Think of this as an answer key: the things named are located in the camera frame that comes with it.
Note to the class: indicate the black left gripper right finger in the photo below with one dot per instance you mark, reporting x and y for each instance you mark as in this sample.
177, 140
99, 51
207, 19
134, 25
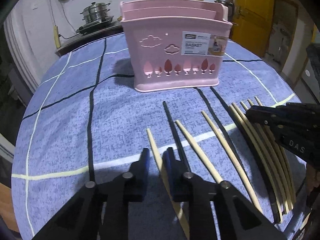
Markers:
216, 210

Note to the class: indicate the pink plastic utensil basket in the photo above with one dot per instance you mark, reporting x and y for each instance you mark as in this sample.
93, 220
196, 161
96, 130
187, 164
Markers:
174, 43

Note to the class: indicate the stainless steel steamer pot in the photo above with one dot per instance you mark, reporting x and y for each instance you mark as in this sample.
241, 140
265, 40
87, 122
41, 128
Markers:
96, 13

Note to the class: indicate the white electric kettle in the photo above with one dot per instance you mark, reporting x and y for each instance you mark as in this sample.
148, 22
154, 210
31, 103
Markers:
228, 10

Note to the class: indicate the yellow wooden door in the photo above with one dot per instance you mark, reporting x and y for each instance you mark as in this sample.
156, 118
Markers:
252, 24

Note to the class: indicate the beige power strip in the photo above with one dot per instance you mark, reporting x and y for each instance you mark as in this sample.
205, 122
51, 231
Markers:
56, 37

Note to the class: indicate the metal kitchen shelf counter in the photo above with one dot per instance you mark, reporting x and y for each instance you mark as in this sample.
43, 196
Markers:
81, 40

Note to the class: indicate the blue checked tablecloth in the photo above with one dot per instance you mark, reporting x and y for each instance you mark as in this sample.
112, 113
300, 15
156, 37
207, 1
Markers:
87, 110

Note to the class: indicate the black induction cooker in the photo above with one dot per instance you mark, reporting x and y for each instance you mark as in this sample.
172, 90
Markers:
101, 26

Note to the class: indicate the person's right hand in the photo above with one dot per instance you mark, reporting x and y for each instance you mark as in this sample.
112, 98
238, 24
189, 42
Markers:
312, 185

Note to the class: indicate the black chopstick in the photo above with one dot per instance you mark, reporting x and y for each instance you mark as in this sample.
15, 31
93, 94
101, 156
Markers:
176, 137
221, 127
276, 208

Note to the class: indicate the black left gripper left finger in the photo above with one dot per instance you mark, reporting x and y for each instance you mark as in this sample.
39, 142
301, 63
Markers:
100, 211

